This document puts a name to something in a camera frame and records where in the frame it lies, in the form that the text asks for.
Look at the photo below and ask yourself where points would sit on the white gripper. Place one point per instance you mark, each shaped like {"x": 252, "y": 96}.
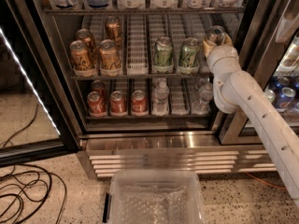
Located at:
{"x": 220, "y": 55}

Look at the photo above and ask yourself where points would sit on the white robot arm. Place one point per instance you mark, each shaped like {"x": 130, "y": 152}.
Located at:
{"x": 234, "y": 88}

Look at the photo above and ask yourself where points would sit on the green can right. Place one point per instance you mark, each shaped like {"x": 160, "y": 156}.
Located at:
{"x": 188, "y": 52}

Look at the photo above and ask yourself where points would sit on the green can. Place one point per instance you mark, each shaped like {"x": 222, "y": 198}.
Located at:
{"x": 188, "y": 52}
{"x": 163, "y": 50}

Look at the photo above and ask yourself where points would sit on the closed right fridge door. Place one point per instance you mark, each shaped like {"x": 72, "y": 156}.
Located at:
{"x": 274, "y": 24}

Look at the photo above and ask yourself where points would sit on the green can left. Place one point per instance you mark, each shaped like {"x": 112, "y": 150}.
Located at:
{"x": 163, "y": 50}

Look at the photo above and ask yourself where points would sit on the silver can behind glass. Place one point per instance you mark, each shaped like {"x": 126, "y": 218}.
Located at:
{"x": 270, "y": 95}

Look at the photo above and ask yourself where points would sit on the blue can behind glass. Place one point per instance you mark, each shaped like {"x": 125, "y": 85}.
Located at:
{"x": 284, "y": 98}

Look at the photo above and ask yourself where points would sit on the stainless steel fridge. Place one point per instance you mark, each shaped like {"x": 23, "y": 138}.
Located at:
{"x": 180, "y": 140}

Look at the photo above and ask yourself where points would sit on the red can front right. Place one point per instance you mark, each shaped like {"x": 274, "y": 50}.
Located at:
{"x": 139, "y": 101}

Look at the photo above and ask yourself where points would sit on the gold can rear right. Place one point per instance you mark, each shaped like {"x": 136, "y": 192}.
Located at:
{"x": 113, "y": 29}

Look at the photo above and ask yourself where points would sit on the gold can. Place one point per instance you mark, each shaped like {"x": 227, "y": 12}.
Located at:
{"x": 81, "y": 56}
{"x": 88, "y": 38}
{"x": 113, "y": 29}
{"x": 109, "y": 53}

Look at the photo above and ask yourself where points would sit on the gold can front right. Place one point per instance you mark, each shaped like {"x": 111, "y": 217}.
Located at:
{"x": 109, "y": 53}

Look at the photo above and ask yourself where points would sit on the red can front middle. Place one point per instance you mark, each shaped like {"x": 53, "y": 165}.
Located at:
{"x": 117, "y": 102}

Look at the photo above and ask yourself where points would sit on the red can rear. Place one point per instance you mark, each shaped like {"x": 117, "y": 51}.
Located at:
{"x": 98, "y": 90}

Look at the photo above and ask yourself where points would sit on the gold can rear left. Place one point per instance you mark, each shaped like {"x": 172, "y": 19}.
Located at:
{"x": 88, "y": 38}

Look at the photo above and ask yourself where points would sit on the red can front left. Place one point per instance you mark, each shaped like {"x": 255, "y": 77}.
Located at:
{"x": 96, "y": 103}

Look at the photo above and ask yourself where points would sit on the gold can front left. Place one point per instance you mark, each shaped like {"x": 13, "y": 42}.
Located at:
{"x": 81, "y": 56}

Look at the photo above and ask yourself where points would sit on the open glass fridge door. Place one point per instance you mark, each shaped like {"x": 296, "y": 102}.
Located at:
{"x": 36, "y": 49}

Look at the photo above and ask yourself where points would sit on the clear water bottle right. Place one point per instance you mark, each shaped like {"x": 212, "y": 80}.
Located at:
{"x": 203, "y": 94}

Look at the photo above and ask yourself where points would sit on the clear water bottle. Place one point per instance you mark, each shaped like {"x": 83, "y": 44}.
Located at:
{"x": 160, "y": 99}
{"x": 203, "y": 94}

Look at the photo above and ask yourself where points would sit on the clear water bottle left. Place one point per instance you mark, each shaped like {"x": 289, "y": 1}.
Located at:
{"x": 160, "y": 99}

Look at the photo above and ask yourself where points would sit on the clear plastic bin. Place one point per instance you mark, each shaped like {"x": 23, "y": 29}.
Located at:
{"x": 155, "y": 197}

